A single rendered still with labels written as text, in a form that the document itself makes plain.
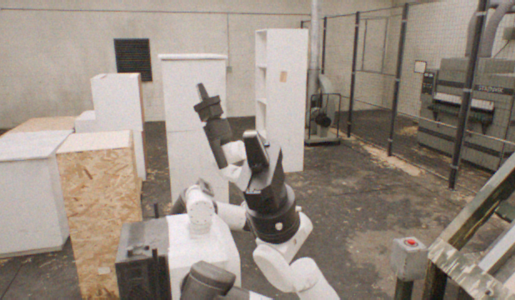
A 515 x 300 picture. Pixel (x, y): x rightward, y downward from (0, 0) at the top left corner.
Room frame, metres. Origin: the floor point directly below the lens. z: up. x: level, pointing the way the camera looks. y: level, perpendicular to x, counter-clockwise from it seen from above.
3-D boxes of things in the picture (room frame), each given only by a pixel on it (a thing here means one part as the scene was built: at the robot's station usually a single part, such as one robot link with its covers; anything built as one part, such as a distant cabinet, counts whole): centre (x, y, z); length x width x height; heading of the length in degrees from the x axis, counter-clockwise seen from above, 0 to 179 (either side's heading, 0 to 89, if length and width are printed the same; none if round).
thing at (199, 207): (0.83, 0.16, 1.44); 0.10 x 0.07 x 0.09; 15
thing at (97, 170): (2.22, 1.06, 0.63); 0.50 x 0.42 x 1.25; 18
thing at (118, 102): (4.99, 1.98, 1.08); 0.80 x 0.59 x 0.72; 15
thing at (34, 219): (3.22, 2.25, 0.48); 1.00 x 0.64 x 0.95; 15
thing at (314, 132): (7.03, -1.04, 1.10); 1.37 x 0.70 x 2.20; 15
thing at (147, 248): (0.82, 0.22, 1.23); 0.34 x 0.30 x 0.36; 15
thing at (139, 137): (4.95, 2.00, 0.36); 0.80 x 0.58 x 0.72; 15
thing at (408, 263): (1.48, -0.73, 0.84); 0.12 x 0.12 x 0.18; 11
